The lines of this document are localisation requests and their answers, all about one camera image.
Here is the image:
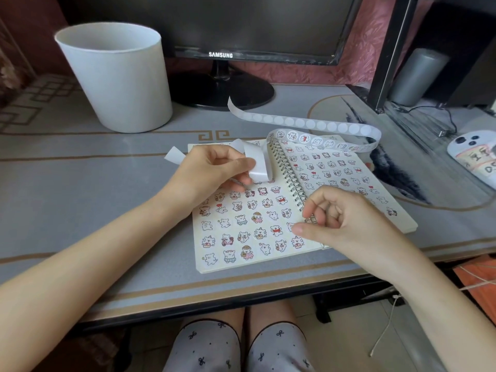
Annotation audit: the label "person's right hand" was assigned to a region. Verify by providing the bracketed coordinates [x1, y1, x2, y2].
[292, 185, 417, 285]

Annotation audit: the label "person's left hand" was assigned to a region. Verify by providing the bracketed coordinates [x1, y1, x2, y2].
[161, 144, 257, 223]

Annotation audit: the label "cream spiral notebook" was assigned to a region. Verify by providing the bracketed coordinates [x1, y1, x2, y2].
[188, 135, 419, 275]

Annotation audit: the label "white sticker strip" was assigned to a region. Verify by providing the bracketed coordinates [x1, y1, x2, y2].
[164, 97, 382, 182]

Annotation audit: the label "person's left forearm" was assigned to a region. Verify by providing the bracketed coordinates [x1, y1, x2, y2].
[0, 193, 191, 372]

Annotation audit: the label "person's right forearm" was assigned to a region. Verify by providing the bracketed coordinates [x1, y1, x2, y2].
[383, 247, 496, 372]

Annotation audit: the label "person's right leg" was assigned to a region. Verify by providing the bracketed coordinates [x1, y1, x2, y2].
[247, 298, 301, 334]

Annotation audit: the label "person's leg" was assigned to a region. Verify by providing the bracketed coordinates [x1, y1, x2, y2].
[247, 298, 301, 334]
[185, 307, 245, 337]

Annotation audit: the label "person's left leg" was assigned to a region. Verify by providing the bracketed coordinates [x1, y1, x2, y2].
[185, 307, 245, 337]

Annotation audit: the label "white plastic waste bin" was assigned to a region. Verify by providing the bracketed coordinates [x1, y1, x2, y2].
[54, 22, 173, 134]

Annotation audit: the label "grey patterned desk mat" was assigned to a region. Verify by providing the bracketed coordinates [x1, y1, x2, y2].
[0, 73, 496, 326]

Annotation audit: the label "orange woven bag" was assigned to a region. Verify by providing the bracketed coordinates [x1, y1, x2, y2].
[453, 255, 496, 299]

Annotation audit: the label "white labelled VR controller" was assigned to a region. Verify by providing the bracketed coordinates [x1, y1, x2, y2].
[446, 129, 496, 189]

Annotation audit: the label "black computer monitor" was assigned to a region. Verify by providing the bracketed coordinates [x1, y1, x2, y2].
[56, 0, 365, 112]

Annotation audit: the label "grey cylindrical speaker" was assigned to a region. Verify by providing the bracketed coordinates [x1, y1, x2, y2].
[389, 48, 451, 107]

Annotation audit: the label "grey bow-print shorts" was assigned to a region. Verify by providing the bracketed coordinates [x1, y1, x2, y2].
[162, 319, 315, 372]

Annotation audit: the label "brown floral curtain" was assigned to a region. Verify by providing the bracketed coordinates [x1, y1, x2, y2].
[0, 15, 38, 109]

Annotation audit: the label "black desk frame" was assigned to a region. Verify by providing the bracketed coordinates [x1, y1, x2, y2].
[75, 273, 404, 337]

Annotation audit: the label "thin white cable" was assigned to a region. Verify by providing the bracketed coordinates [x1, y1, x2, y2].
[369, 263, 496, 357]

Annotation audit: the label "black cable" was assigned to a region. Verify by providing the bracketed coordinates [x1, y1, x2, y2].
[395, 104, 460, 138]

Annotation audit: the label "black shelf frame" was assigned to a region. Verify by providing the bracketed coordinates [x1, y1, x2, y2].
[347, 0, 496, 113]

